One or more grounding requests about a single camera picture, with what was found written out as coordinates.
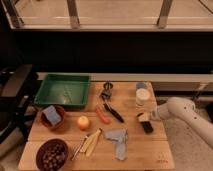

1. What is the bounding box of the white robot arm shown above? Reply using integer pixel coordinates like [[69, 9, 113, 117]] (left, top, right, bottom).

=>
[[137, 97, 213, 149]]

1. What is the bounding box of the white lidded jar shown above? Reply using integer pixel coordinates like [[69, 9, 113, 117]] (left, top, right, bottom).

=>
[[136, 82, 151, 107]]

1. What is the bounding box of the blue grey cloth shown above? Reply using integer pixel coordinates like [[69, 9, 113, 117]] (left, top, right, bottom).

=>
[[105, 129, 128, 161]]

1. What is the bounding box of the orange carrot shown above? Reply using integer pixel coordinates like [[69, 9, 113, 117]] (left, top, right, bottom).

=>
[[95, 106, 110, 124]]

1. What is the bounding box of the yellow orange fruit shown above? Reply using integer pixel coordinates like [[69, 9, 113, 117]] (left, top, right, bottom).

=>
[[77, 116, 90, 130]]

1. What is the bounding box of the wooden utensil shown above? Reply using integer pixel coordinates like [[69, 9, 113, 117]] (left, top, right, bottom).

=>
[[80, 129, 102, 157]]

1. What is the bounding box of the metal butter knife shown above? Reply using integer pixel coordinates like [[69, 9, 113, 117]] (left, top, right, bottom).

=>
[[71, 134, 89, 161]]

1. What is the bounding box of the green plastic tray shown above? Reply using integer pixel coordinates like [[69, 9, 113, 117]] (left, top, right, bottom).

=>
[[34, 74, 91, 108]]

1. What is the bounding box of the red bowl with sponge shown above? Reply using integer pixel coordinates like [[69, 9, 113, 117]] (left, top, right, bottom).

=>
[[40, 105, 65, 130]]

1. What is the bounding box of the blue sponge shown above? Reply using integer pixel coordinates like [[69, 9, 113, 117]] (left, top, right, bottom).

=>
[[43, 105, 61, 126]]

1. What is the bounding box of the dark bowl of nuts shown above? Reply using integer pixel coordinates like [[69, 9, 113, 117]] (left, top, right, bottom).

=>
[[36, 139, 68, 171]]

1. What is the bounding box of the black chair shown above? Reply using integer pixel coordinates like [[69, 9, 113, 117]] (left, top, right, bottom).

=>
[[0, 64, 38, 144]]

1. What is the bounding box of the black handled peeler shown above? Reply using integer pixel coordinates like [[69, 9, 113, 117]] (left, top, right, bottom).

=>
[[103, 102, 124, 123]]

